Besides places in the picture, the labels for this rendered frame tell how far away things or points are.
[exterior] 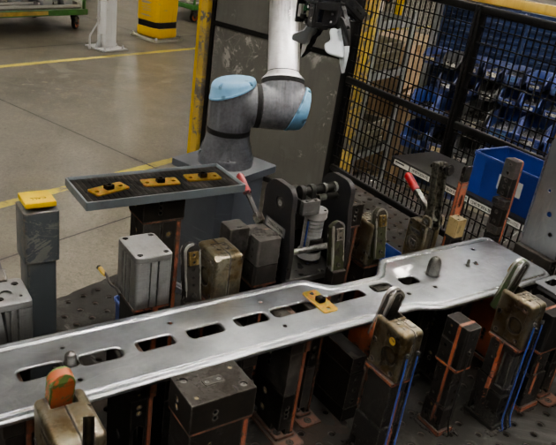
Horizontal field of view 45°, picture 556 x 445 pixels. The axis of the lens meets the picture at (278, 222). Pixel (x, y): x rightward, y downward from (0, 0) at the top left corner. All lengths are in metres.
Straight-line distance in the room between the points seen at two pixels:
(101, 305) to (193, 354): 0.71
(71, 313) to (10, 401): 0.76
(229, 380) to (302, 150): 3.12
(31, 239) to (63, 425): 0.51
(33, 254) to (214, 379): 0.49
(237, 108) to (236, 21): 2.64
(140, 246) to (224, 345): 0.26
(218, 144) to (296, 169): 2.47
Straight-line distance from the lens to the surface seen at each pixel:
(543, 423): 1.81
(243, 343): 1.26
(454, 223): 1.82
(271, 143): 4.28
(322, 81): 3.98
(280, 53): 1.80
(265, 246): 1.47
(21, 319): 1.27
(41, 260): 1.43
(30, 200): 1.39
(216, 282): 1.40
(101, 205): 1.38
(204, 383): 1.11
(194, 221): 1.84
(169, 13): 9.26
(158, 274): 1.32
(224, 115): 1.74
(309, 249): 1.59
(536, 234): 1.93
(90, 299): 1.92
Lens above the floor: 1.73
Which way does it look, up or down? 25 degrees down
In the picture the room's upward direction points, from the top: 8 degrees clockwise
